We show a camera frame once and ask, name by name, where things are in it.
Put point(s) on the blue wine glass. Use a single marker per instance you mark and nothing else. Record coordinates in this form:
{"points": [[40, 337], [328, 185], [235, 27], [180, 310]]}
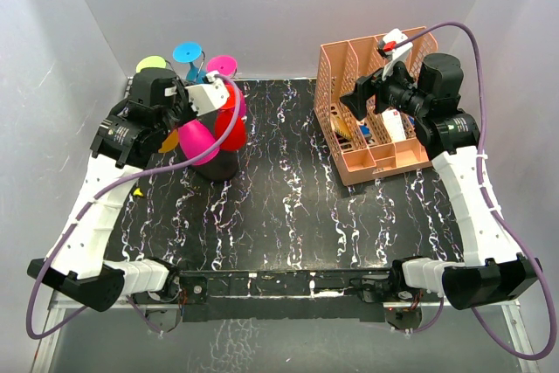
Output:
{"points": [[192, 54]]}

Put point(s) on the metal base frame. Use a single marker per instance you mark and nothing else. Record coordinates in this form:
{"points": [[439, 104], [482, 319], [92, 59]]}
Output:
{"points": [[327, 321]]}

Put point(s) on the metal wine glass rack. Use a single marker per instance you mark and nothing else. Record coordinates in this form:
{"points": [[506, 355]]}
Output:
{"points": [[220, 160]]}

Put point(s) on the magenta wine glass front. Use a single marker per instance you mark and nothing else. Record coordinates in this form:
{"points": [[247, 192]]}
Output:
{"points": [[194, 139]]}

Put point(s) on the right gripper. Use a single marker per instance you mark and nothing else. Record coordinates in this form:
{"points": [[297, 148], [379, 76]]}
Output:
{"points": [[365, 87]]}

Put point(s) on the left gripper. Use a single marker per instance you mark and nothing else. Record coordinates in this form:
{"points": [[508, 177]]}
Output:
{"points": [[182, 93]]}

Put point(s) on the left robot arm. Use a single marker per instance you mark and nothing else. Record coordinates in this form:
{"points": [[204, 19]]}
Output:
{"points": [[122, 147]]}

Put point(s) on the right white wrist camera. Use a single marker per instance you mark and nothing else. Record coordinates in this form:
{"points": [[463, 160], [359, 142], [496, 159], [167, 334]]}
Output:
{"points": [[394, 47]]}

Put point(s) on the pink file organizer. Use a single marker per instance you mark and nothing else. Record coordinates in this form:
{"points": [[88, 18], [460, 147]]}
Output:
{"points": [[341, 63]]}

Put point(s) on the orange wine glass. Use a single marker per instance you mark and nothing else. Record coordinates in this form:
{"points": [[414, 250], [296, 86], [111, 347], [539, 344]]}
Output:
{"points": [[169, 143]]}

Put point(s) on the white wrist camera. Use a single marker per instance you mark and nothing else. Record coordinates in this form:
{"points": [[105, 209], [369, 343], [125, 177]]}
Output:
{"points": [[208, 97], [394, 47]]}

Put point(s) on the blue item in organizer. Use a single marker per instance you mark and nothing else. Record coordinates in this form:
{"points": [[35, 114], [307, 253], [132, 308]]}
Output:
{"points": [[365, 133]]}

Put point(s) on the green wine glass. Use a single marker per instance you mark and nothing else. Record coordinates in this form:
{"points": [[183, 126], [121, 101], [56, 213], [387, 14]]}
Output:
{"points": [[153, 61]]}

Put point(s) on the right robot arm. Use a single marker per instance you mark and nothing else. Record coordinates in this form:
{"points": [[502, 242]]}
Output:
{"points": [[494, 268]]}

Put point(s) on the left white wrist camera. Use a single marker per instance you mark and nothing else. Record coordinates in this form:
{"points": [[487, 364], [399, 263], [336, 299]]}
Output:
{"points": [[208, 97]]}

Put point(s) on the white card in organizer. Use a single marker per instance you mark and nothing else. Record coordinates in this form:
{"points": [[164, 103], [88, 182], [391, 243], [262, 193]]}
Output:
{"points": [[393, 123]]}

